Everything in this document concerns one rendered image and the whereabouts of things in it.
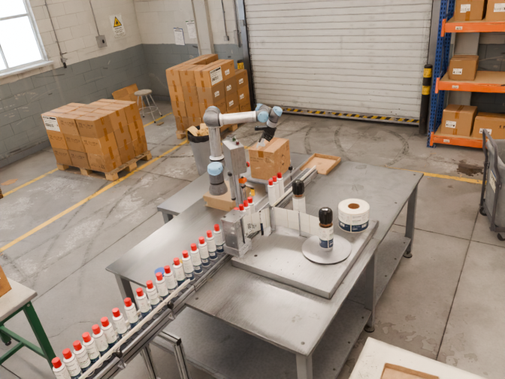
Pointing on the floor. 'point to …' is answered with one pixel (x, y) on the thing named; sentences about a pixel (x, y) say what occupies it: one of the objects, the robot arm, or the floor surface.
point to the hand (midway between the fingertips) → (258, 144)
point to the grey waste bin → (201, 156)
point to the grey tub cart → (494, 184)
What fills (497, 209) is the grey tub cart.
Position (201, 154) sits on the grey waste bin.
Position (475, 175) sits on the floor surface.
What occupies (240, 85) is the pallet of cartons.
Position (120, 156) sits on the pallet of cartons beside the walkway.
